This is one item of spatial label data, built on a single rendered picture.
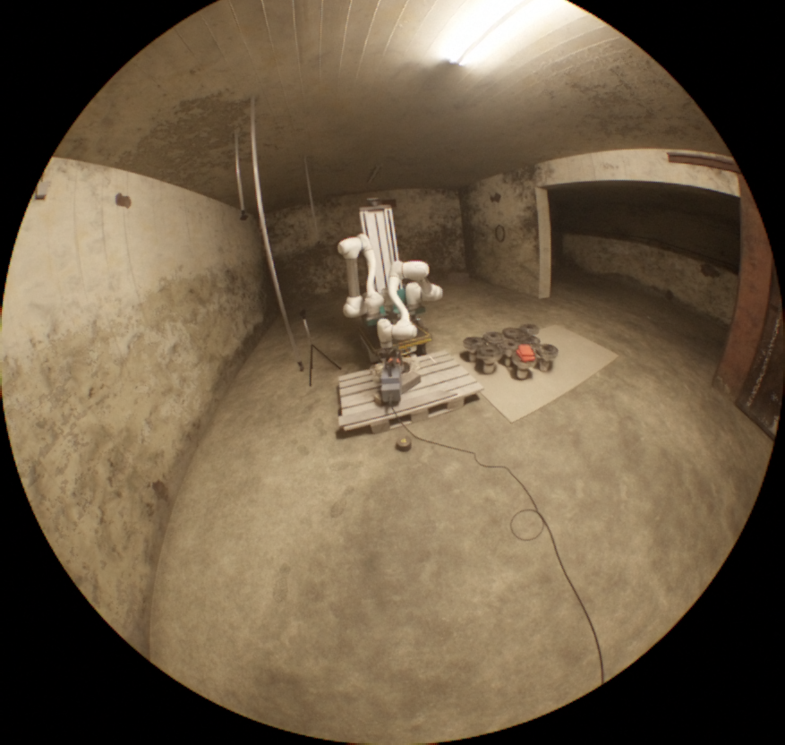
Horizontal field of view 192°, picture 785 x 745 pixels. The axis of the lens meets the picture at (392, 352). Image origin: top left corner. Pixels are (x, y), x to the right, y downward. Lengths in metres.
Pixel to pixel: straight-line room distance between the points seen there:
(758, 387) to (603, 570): 3.28
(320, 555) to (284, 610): 0.43
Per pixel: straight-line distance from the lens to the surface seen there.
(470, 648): 1.40
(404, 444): 1.70
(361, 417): 1.83
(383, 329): 1.66
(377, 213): 2.60
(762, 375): 4.24
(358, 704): 1.53
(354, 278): 2.16
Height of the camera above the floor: 1.36
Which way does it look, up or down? 27 degrees down
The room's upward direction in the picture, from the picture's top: 9 degrees counter-clockwise
